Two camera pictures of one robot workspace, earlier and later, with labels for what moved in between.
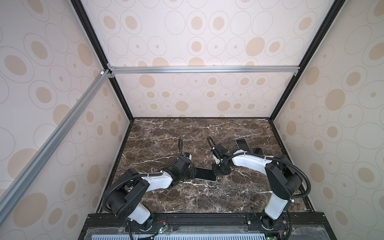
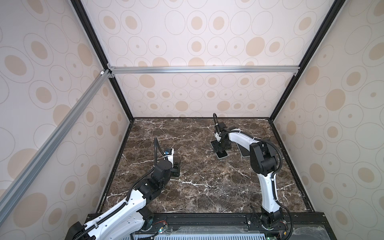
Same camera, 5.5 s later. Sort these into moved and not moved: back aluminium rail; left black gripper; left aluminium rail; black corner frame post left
Moved: left black gripper
Not moved: black corner frame post left; back aluminium rail; left aluminium rail
